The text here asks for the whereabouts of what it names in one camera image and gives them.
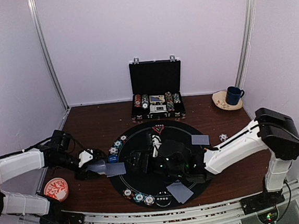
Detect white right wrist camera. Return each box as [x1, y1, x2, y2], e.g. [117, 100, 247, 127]
[147, 131, 162, 158]

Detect red black chips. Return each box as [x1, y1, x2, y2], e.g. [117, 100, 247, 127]
[123, 188, 135, 200]
[119, 135, 127, 142]

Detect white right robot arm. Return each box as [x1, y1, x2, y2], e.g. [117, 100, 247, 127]
[125, 108, 299, 208]

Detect blue card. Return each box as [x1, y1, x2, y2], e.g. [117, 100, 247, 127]
[191, 134, 210, 145]
[175, 188, 194, 204]
[105, 162, 126, 178]
[166, 181, 188, 198]

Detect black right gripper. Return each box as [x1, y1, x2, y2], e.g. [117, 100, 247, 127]
[124, 148, 187, 183]

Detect red white round coaster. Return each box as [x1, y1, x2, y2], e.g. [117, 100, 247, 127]
[43, 178, 69, 202]

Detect red chip row in case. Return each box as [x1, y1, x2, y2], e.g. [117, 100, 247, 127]
[134, 94, 141, 107]

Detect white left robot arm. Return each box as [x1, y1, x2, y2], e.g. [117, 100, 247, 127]
[0, 130, 107, 224]

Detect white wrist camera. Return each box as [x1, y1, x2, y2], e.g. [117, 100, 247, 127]
[78, 149, 94, 168]
[147, 131, 162, 158]

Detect beige ceramic plate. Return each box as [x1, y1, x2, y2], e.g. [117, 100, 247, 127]
[211, 91, 243, 111]

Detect red triangle all-in marker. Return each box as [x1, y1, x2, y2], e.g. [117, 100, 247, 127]
[152, 124, 164, 135]

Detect blue playing card deck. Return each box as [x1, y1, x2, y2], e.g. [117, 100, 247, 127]
[87, 160, 107, 175]

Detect right aluminium frame post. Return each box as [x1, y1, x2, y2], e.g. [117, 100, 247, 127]
[235, 0, 256, 88]

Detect aluminium frame post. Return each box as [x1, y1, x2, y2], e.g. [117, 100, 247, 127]
[27, 0, 69, 111]
[235, 0, 256, 88]

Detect white blue chip stack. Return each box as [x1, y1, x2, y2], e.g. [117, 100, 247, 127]
[219, 133, 228, 142]

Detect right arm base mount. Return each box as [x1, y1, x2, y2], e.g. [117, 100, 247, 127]
[240, 192, 291, 224]

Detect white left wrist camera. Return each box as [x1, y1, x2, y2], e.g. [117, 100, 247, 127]
[78, 149, 94, 168]

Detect black poker chip case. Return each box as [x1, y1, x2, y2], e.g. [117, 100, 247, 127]
[128, 55, 186, 122]

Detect purple green chip row in case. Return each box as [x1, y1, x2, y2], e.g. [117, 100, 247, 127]
[173, 93, 181, 104]

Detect green chips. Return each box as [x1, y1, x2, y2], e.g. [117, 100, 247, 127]
[134, 193, 145, 203]
[114, 140, 123, 149]

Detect dark blue mug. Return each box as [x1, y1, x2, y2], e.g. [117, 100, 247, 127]
[225, 86, 245, 105]

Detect round black poker mat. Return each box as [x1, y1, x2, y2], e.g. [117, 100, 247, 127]
[110, 120, 211, 209]

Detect white blue chips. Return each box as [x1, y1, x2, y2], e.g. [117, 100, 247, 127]
[143, 195, 155, 206]
[109, 147, 118, 155]

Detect multicolour chip row in case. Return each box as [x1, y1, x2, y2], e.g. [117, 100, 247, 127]
[165, 91, 174, 112]

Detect left aluminium frame post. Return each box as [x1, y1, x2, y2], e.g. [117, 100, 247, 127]
[27, 0, 69, 111]

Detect blue small blind button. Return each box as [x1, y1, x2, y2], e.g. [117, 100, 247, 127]
[107, 155, 118, 163]

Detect white card box in case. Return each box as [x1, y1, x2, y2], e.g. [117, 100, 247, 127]
[150, 104, 167, 113]

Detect clear round dealer button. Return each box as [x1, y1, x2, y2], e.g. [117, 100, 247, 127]
[155, 191, 171, 208]

